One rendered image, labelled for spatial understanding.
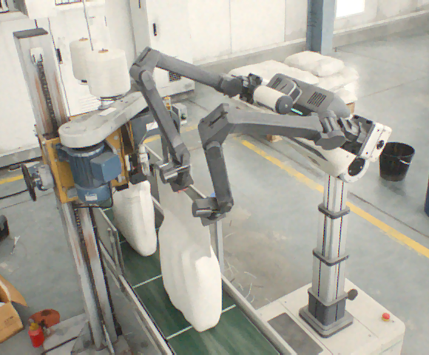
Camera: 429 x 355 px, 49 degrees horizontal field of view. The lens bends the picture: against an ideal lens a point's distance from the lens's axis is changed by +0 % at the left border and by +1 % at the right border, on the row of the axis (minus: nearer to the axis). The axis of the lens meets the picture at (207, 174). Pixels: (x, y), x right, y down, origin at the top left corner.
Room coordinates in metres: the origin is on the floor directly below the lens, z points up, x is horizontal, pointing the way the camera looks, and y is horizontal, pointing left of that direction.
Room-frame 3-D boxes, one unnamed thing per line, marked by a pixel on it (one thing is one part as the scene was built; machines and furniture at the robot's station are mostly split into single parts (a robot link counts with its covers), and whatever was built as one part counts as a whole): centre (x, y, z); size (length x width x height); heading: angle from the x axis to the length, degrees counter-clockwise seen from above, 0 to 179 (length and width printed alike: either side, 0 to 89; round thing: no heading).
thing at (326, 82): (5.02, -1.37, 0.44); 0.68 x 0.44 x 0.15; 118
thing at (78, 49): (2.06, 0.49, 1.61); 0.15 x 0.14 x 0.17; 28
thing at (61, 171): (1.98, 0.58, 1.18); 0.34 x 0.25 x 0.31; 118
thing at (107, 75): (1.83, 0.37, 1.61); 0.17 x 0.17 x 0.17
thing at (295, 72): (4.72, -0.86, 0.56); 0.66 x 0.42 x 0.15; 118
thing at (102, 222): (2.45, 0.74, 0.53); 1.05 x 0.02 x 0.41; 28
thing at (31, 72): (1.94, 0.66, 0.88); 0.12 x 0.11 x 1.74; 118
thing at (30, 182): (1.84, 0.80, 1.13); 0.18 x 0.11 x 0.18; 28
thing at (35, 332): (1.96, 1.05, 0.12); 0.15 x 0.08 x 0.23; 28
